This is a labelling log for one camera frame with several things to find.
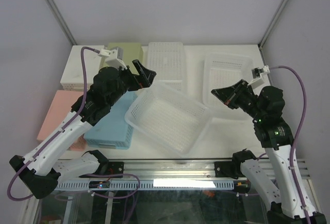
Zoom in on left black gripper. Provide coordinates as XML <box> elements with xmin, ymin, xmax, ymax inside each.
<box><xmin>108</xmin><ymin>60</ymin><xmax>156</xmax><ymax>107</ymax></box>

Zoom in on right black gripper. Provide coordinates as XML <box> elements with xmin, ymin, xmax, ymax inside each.
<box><xmin>211</xmin><ymin>79</ymin><xmax>265</xmax><ymax>121</ymax></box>

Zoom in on clear perforated basket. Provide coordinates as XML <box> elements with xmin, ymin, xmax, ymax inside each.
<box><xmin>146</xmin><ymin>42</ymin><xmax>187</xmax><ymax>92</ymax></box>
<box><xmin>124</xmin><ymin>82</ymin><xmax>212</xmax><ymax>156</ymax></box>

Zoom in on green perforated basket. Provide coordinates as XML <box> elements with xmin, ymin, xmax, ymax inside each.
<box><xmin>106</xmin><ymin>42</ymin><xmax>144</xmax><ymax>69</ymax></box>

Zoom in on white bottom basket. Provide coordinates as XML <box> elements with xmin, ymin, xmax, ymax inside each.
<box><xmin>203</xmin><ymin>52</ymin><xmax>253</xmax><ymax>109</ymax></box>

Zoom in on blue basket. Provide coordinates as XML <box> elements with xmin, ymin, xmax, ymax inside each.
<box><xmin>84</xmin><ymin>92</ymin><xmax>137</xmax><ymax>150</ymax></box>

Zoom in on white perforated basket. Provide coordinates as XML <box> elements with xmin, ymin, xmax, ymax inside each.
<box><xmin>60</xmin><ymin>45</ymin><xmax>102</xmax><ymax>91</ymax></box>

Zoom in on pink perforated basket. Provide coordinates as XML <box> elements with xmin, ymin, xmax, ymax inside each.
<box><xmin>37</xmin><ymin>90</ymin><xmax>83</xmax><ymax>142</ymax></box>

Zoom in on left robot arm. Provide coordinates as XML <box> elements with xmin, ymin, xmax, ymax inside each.
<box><xmin>9</xmin><ymin>60</ymin><xmax>157</xmax><ymax>199</ymax></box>

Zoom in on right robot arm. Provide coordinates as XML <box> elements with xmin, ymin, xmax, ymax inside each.
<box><xmin>211</xmin><ymin>79</ymin><xmax>326</xmax><ymax>223</ymax></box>

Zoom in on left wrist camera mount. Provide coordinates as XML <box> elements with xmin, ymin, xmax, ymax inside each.
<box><xmin>98</xmin><ymin>46</ymin><xmax>127</xmax><ymax>70</ymax></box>

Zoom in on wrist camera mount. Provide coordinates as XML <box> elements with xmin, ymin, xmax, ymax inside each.
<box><xmin>98</xmin><ymin>46</ymin><xmax>127</xmax><ymax>70</ymax></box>
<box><xmin>248</xmin><ymin>66</ymin><xmax>270</xmax><ymax>89</ymax></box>

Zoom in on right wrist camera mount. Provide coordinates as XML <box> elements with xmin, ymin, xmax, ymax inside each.
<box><xmin>248</xmin><ymin>66</ymin><xmax>270</xmax><ymax>89</ymax></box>

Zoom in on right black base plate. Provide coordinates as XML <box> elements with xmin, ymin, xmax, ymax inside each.
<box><xmin>214</xmin><ymin>161</ymin><xmax>244</xmax><ymax>179</ymax></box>

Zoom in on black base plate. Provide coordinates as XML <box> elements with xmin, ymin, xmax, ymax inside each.
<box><xmin>214</xmin><ymin>161</ymin><xmax>244</xmax><ymax>179</ymax></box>
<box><xmin>78</xmin><ymin>160</ymin><xmax>124</xmax><ymax>178</ymax></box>

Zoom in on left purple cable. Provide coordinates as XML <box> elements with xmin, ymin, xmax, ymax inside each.
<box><xmin>6</xmin><ymin>46</ymin><xmax>101</xmax><ymax>201</ymax></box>

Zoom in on aluminium mounting rail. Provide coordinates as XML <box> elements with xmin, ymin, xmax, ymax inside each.
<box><xmin>55</xmin><ymin>159</ymin><xmax>310</xmax><ymax>183</ymax></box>

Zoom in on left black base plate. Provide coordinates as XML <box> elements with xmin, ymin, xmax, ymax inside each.
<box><xmin>78</xmin><ymin>160</ymin><xmax>124</xmax><ymax>178</ymax></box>

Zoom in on white slotted cable duct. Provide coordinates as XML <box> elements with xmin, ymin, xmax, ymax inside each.
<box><xmin>56</xmin><ymin>179</ymin><xmax>234</xmax><ymax>191</ymax></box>

